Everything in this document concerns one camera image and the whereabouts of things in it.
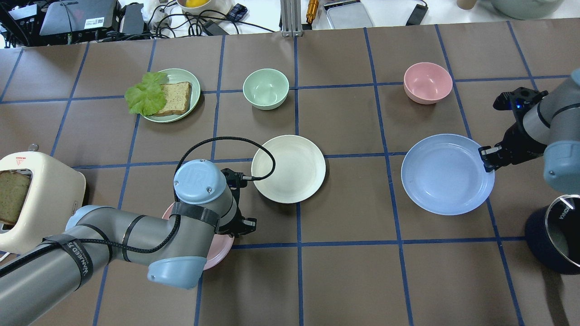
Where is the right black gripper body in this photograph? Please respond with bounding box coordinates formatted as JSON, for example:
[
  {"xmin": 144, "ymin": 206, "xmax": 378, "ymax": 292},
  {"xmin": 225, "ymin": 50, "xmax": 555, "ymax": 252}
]
[{"xmin": 493, "ymin": 87, "xmax": 548, "ymax": 169}]

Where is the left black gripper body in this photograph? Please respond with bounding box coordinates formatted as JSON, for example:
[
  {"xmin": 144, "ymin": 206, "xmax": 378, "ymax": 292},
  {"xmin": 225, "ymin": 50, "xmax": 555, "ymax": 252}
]
[{"xmin": 220, "ymin": 168, "xmax": 257, "ymax": 238}]

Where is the pink plate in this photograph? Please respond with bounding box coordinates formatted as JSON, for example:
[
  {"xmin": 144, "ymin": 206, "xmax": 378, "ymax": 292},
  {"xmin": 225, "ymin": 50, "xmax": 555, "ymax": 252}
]
[{"xmin": 163, "ymin": 202, "xmax": 234, "ymax": 272}]

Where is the blue plate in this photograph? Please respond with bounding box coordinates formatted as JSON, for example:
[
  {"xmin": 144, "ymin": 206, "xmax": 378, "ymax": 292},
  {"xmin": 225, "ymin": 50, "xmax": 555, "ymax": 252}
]
[{"xmin": 401, "ymin": 134, "xmax": 495, "ymax": 216}]

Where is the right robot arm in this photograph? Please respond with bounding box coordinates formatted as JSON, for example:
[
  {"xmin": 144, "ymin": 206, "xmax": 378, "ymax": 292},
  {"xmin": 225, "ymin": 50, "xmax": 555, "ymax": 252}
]
[{"xmin": 478, "ymin": 69, "xmax": 580, "ymax": 194}]

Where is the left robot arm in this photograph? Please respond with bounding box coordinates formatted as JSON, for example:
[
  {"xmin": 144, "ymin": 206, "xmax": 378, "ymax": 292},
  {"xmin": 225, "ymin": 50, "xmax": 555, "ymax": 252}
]
[{"xmin": 1, "ymin": 159, "xmax": 257, "ymax": 326}]

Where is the cream white plate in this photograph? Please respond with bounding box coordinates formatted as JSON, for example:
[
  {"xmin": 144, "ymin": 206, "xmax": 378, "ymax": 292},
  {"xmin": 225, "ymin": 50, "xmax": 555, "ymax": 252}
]
[{"xmin": 251, "ymin": 135, "xmax": 327, "ymax": 204}]

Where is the dark blue pot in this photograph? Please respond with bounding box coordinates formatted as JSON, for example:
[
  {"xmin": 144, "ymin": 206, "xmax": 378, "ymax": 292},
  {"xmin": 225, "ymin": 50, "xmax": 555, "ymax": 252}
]
[{"xmin": 525, "ymin": 194, "xmax": 580, "ymax": 275}]

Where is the pink bowl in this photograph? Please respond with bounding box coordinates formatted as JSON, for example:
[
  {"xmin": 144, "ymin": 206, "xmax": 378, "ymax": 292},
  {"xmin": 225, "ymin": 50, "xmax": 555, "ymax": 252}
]
[{"xmin": 403, "ymin": 62, "xmax": 453, "ymax": 105}]

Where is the large grey-green bowl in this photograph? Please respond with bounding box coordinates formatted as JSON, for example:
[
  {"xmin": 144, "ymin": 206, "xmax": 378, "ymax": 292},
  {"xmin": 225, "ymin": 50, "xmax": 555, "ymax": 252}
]
[{"xmin": 491, "ymin": 0, "xmax": 563, "ymax": 20}]

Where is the green bowl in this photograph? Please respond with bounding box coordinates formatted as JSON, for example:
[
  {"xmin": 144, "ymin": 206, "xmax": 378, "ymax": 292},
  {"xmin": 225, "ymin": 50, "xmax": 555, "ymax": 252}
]
[{"xmin": 242, "ymin": 68, "xmax": 290, "ymax": 110}]

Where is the brown bread slice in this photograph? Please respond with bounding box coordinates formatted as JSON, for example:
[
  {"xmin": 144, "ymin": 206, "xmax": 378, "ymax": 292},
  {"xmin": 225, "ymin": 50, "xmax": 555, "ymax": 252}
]
[{"xmin": 153, "ymin": 81, "xmax": 191, "ymax": 117}]

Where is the green lettuce leaf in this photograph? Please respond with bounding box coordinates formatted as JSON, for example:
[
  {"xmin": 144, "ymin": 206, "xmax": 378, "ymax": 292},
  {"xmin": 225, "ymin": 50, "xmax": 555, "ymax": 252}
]
[{"xmin": 124, "ymin": 72, "xmax": 168, "ymax": 116}]

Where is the green plate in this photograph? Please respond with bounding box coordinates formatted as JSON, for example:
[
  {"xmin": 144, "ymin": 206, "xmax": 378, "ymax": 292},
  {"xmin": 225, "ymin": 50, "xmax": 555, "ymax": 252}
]
[{"xmin": 144, "ymin": 68, "xmax": 201, "ymax": 123}]

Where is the cream toaster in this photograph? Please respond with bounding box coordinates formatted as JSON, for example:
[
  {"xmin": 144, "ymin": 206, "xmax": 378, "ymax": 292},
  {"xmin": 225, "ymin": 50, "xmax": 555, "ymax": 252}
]
[{"xmin": 0, "ymin": 151, "xmax": 87, "ymax": 254}]

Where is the grey metal tin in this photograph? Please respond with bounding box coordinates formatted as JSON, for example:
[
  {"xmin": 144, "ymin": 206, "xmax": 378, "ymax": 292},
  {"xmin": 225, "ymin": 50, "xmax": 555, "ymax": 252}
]
[{"xmin": 324, "ymin": 0, "xmax": 374, "ymax": 29}]

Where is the white bowl with yellow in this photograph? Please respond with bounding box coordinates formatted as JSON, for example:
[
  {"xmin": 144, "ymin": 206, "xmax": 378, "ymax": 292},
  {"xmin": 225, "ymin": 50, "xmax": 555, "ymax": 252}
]
[{"xmin": 176, "ymin": 0, "xmax": 234, "ymax": 14}]

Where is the bread slice in toaster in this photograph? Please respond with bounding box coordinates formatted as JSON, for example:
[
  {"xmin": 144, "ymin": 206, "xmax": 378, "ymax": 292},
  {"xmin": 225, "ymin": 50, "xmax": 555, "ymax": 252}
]
[{"xmin": 0, "ymin": 171, "xmax": 31, "ymax": 225}]

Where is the brass cylinder tool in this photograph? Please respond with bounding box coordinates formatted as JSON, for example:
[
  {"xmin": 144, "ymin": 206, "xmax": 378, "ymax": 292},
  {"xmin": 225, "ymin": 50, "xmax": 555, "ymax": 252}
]
[{"xmin": 306, "ymin": 0, "xmax": 319, "ymax": 24}]

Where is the black laptop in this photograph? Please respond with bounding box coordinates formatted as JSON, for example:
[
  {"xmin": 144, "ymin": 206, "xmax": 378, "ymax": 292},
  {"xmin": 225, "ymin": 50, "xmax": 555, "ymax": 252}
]
[{"xmin": 39, "ymin": 0, "xmax": 121, "ymax": 37}]

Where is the aluminium profile post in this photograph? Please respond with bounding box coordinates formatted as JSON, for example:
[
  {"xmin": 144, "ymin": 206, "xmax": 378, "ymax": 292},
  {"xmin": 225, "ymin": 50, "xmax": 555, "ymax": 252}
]
[{"xmin": 280, "ymin": 0, "xmax": 303, "ymax": 37}]

